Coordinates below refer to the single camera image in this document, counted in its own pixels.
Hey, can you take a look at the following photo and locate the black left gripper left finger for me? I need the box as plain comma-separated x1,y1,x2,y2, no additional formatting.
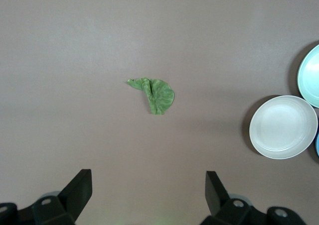
0,169,93,225

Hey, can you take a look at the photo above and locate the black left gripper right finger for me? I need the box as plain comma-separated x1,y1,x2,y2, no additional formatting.
200,171,306,225

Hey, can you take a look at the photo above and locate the green lettuce leaf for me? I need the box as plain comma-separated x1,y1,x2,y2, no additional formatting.
126,77,176,116

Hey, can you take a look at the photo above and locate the beige round plate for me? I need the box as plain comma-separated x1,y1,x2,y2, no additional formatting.
249,95,319,160

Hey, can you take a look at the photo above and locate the pale green round plate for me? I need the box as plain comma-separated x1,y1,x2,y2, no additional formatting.
297,43,319,109

